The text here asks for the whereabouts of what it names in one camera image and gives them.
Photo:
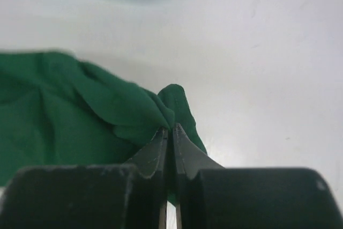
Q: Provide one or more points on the green t shirt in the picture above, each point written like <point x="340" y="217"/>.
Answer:
<point x="58" y="110"/>

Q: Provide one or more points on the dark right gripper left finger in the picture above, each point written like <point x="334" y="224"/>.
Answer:
<point x="128" y="195"/>

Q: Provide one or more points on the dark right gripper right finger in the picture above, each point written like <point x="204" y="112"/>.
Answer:
<point x="211" y="196"/>

